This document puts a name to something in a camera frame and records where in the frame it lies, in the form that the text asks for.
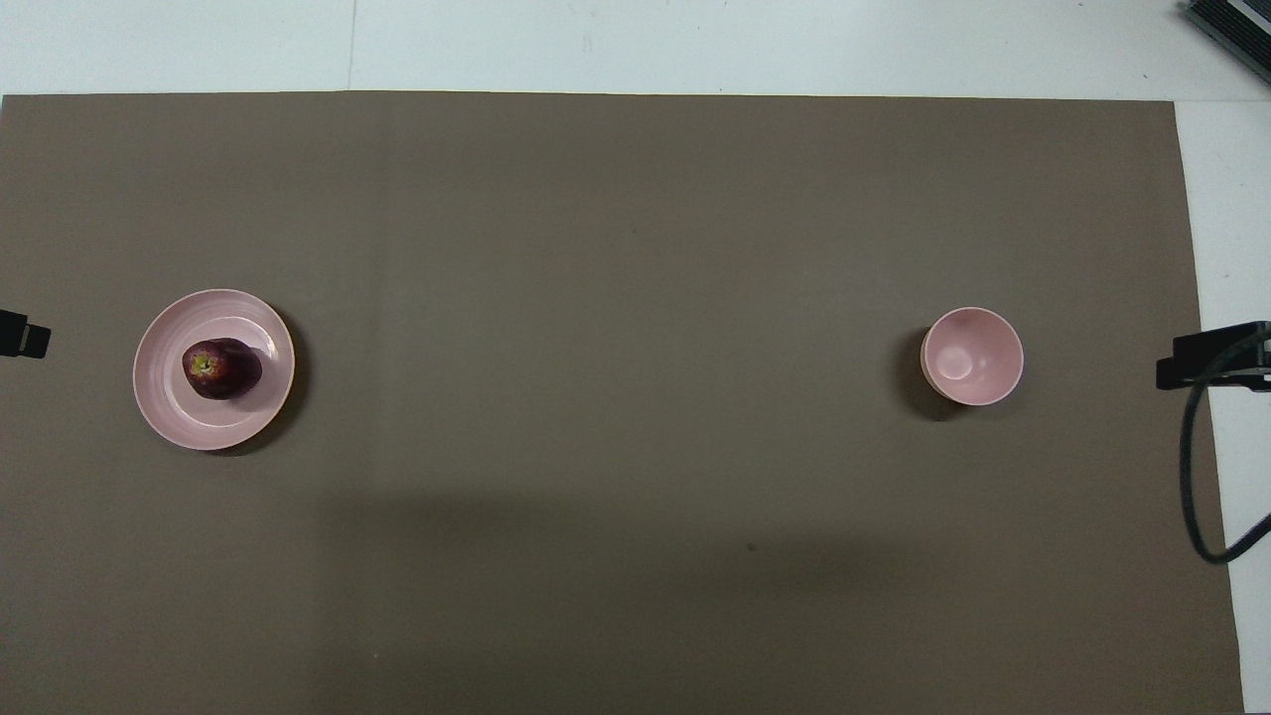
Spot dark red apple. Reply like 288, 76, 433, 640
182, 339, 264, 401

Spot pink bowl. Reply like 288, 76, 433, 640
919, 307, 1025, 407

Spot pink plate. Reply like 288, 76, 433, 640
133, 289, 297, 452

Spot dark ribbed metal device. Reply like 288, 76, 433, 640
1181, 0, 1271, 59

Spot brown table mat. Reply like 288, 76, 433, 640
0, 91, 1247, 715

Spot black cable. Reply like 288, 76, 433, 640
1179, 332, 1271, 566

